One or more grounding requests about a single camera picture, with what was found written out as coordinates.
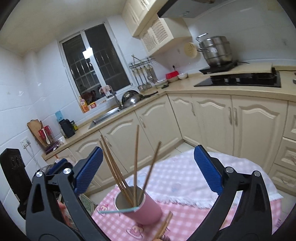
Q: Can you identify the cream lattice door cabinet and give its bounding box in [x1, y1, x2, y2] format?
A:
[139, 17, 192, 56]

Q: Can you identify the steel ladle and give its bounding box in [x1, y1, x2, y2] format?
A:
[140, 67, 147, 90]
[136, 68, 144, 91]
[143, 66, 152, 89]

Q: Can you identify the purple tray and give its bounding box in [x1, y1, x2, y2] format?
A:
[45, 142, 59, 154]

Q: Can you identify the steel steamer pot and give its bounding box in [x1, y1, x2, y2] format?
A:
[196, 34, 234, 67]

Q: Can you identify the steel faucet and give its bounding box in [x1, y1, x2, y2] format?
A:
[109, 89, 123, 109]

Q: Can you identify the range hood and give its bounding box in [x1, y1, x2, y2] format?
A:
[157, 0, 232, 19]

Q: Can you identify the black induction cooker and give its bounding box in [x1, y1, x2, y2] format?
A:
[199, 60, 240, 75]

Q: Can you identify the steel sink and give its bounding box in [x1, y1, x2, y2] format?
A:
[88, 107, 121, 129]

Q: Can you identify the wooden cutting board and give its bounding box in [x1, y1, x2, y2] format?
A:
[27, 119, 44, 146]

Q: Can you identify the pink checkered tablecloth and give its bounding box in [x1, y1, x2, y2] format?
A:
[91, 183, 281, 241]

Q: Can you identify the window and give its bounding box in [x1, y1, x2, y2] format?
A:
[59, 22, 132, 102]

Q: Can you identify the steel colander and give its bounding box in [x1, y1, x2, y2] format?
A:
[121, 90, 141, 108]

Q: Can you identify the cream wall cabinet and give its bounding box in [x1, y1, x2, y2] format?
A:
[121, 0, 162, 37]

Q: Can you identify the yellow round strainer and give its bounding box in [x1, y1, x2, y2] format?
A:
[184, 42, 198, 58]

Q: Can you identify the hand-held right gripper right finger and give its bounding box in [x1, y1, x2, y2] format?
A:
[191, 145, 272, 241]

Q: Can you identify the black kettle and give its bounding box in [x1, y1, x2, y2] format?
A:
[59, 119, 76, 139]

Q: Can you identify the wooden chopstick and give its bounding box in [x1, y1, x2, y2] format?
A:
[138, 141, 162, 200]
[134, 125, 139, 207]
[100, 140, 127, 200]
[101, 134, 134, 207]

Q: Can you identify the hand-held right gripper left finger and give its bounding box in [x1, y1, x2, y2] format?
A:
[26, 146, 104, 241]

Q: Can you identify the red utensil holder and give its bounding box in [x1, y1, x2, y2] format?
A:
[38, 125, 56, 149]

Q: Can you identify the metal utensil rack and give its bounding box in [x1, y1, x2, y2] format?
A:
[129, 55, 154, 69]

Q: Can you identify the black handled pan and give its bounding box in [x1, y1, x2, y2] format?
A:
[139, 91, 159, 99]

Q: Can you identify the red bowl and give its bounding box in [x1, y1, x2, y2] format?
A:
[165, 71, 180, 81]

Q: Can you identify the black gas stove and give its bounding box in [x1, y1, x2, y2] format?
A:
[194, 70, 281, 88]

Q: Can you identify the steel skimmer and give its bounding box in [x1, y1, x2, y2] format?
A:
[147, 65, 156, 83]

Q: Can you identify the orange bottle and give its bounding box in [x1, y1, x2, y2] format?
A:
[79, 95, 89, 113]

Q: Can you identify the light blue knife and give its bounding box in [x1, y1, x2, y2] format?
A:
[98, 207, 140, 215]

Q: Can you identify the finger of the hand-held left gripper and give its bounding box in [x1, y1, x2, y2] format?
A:
[53, 158, 73, 173]

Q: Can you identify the pink cup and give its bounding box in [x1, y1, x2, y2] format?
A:
[114, 185, 162, 225]

